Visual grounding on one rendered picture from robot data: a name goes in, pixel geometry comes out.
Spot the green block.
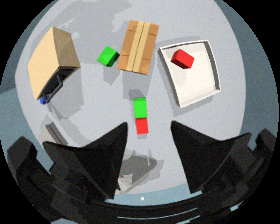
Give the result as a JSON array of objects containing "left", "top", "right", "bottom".
[
  {"left": 97, "top": 46, "right": 120, "bottom": 67},
  {"left": 133, "top": 97, "right": 147, "bottom": 118}
]

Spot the red block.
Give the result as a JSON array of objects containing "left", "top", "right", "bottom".
[
  {"left": 135, "top": 117, "right": 148, "bottom": 134},
  {"left": 171, "top": 49, "right": 194, "bottom": 69}
]

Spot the small blue block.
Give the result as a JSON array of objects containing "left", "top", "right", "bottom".
[{"left": 40, "top": 97, "right": 46, "bottom": 105}]

